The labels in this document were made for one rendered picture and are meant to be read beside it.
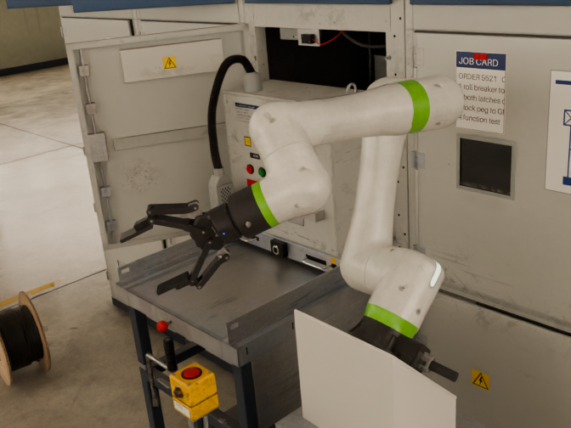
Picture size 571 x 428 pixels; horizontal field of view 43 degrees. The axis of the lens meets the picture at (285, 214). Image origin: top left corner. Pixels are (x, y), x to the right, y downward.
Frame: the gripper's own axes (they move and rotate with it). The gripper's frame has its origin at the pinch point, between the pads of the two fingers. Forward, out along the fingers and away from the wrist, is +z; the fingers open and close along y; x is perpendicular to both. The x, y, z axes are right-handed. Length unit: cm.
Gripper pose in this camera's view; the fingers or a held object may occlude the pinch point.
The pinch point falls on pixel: (144, 262)
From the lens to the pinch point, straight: 144.7
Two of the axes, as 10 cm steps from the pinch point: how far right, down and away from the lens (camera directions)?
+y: -4.4, -7.8, -4.3
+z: -8.9, 4.3, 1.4
